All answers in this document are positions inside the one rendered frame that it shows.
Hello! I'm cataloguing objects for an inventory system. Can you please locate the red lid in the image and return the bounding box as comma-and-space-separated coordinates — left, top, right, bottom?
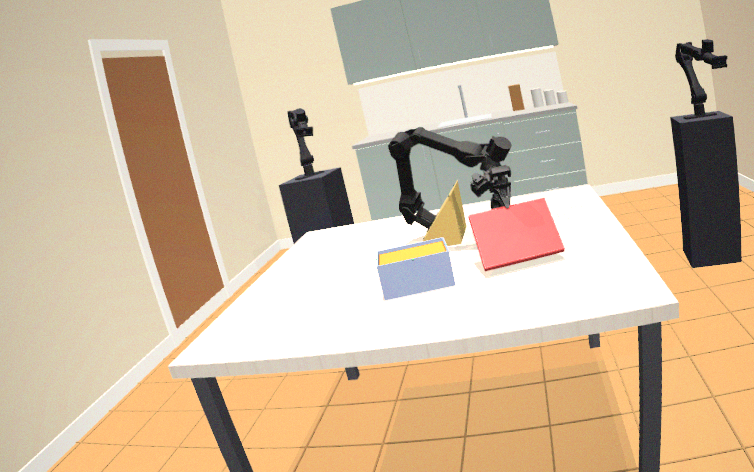
468, 198, 565, 271

